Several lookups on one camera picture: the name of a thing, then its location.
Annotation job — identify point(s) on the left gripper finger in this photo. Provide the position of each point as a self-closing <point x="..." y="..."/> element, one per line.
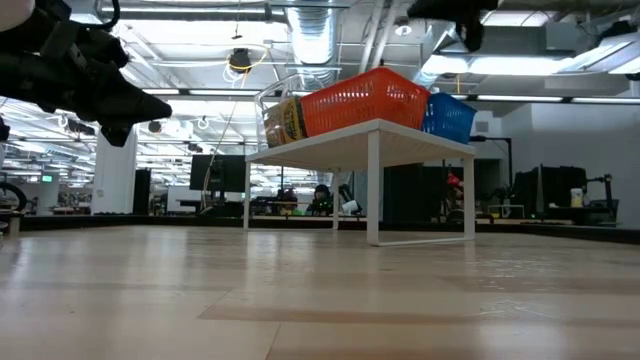
<point x="117" y="135"/>
<point x="120" y="100"/>

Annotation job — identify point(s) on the blue plastic basket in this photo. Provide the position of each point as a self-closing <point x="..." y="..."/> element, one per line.
<point x="450" y="117"/>

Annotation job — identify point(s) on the orange plastic basket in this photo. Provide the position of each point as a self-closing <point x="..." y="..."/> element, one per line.
<point x="365" y="102"/>

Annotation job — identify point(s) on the clear plastic bin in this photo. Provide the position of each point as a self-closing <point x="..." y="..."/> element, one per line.
<point x="280" y="87"/>

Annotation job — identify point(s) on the yellow green Crayola crayon box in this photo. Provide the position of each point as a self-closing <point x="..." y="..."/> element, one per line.
<point x="285" y="122"/>

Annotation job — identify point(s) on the white building column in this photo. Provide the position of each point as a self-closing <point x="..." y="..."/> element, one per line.
<point x="116" y="175"/>

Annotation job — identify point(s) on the long linear ceiling light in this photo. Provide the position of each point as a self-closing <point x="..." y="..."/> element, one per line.
<point x="225" y="92"/>

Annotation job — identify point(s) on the black background monitor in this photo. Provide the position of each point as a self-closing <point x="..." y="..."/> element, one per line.
<point x="217" y="172"/>

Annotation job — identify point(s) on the black ceiling device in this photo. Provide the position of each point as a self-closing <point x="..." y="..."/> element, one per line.
<point x="240" y="60"/>

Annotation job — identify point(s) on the white perforated shelf riser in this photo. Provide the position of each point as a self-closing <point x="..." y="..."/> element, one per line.
<point x="360" y="145"/>

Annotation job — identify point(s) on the dark tall cabinet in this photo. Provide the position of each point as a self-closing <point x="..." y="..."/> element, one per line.
<point x="420" y="192"/>

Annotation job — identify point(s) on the black background equipment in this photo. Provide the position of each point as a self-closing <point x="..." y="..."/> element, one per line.
<point x="550" y="182"/>

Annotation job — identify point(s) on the small white cup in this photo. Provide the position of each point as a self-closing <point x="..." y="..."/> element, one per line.
<point x="576" y="197"/>

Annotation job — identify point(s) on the black articulated stand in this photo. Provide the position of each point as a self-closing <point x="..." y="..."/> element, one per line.
<point x="606" y="185"/>

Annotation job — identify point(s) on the slanted silver ventilation duct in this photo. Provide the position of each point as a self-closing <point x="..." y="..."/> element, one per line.
<point x="440" y="55"/>

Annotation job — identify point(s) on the black metal table frame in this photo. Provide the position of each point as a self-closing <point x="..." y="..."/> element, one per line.
<point x="100" y="222"/>

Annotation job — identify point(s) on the wide silver ventilation duct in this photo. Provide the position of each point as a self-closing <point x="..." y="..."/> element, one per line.
<point x="315" y="45"/>

